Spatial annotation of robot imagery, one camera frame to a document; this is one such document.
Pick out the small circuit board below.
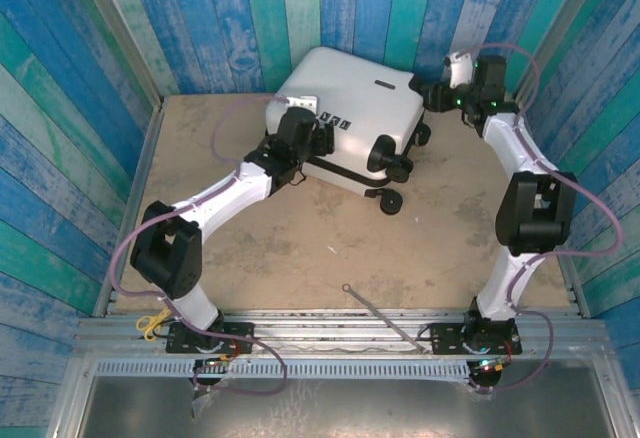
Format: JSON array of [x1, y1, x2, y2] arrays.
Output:
[[472, 356, 507, 374], [192, 355, 234, 374]]

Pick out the steel sheet panel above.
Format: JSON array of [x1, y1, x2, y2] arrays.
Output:
[[49, 357, 631, 438]]

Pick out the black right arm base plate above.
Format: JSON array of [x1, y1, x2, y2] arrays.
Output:
[[429, 321, 522, 357]]

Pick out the grey slotted cable duct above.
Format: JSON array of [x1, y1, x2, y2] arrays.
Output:
[[94, 359, 471, 379]]

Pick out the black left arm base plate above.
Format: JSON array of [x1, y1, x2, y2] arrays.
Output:
[[165, 320, 255, 355]]

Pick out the aluminium rail frame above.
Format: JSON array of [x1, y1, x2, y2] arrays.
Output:
[[74, 307, 609, 359]]

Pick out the yellow scissors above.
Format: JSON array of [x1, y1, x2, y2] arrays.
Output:
[[135, 305, 174, 342]]

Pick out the white hard-shell suitcase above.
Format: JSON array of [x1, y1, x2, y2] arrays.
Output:
[[264, 46, 432, 215]]

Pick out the long metal rod with ring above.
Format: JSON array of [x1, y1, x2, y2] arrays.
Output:
[[341, 282, 429, 354]]

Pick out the aluminium corner post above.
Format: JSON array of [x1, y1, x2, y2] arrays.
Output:
[[69, 0, 165, 109], [514, 0, 617, 104]]

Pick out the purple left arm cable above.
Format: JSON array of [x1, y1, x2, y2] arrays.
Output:
[[108, 95, 290, 397]]

